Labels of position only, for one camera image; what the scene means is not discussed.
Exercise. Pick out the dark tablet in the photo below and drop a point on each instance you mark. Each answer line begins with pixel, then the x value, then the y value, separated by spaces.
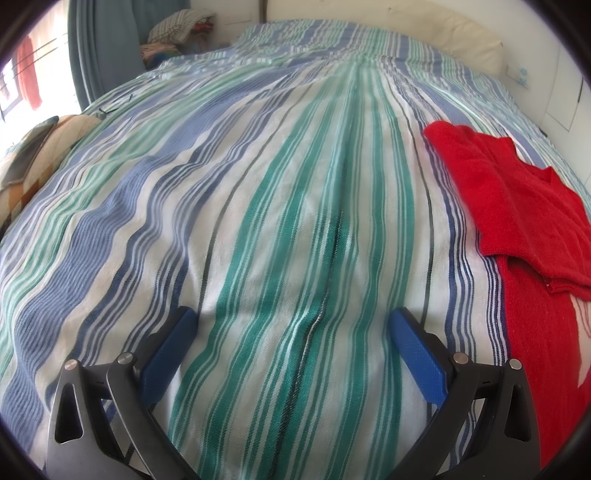
pixel 32 147

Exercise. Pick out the cream pillow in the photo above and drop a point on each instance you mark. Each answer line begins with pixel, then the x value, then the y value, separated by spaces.
pixel 457 37

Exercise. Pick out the red hanging cloth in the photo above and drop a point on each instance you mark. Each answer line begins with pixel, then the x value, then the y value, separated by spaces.
pixel 28 74

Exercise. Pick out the blue curtain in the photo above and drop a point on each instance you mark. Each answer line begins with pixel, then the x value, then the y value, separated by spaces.
pixel 106 46

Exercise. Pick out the red sweater with white animal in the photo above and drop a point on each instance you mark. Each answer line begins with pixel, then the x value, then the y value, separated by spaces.
pixel 521 221

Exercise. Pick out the white wall socket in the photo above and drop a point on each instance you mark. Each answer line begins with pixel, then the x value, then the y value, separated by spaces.
pixel 518 74

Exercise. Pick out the white wardrobe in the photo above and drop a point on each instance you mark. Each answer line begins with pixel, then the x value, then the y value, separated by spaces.
pixel 565 87

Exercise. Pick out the striped blue green bedspread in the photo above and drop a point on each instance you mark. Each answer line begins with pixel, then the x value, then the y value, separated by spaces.
pixel 277 207

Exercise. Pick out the patterned brown cushion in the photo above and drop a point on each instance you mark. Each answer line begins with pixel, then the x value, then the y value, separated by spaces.
pixel 60 143

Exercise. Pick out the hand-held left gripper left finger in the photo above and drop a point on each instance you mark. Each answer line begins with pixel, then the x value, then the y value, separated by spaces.
pixel 166 355

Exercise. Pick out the pile of mixed clothes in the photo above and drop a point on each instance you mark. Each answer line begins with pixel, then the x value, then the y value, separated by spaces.
pixel 180 32

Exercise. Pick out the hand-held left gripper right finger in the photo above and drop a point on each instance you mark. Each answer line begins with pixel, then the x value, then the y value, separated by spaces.
pixel 418 357

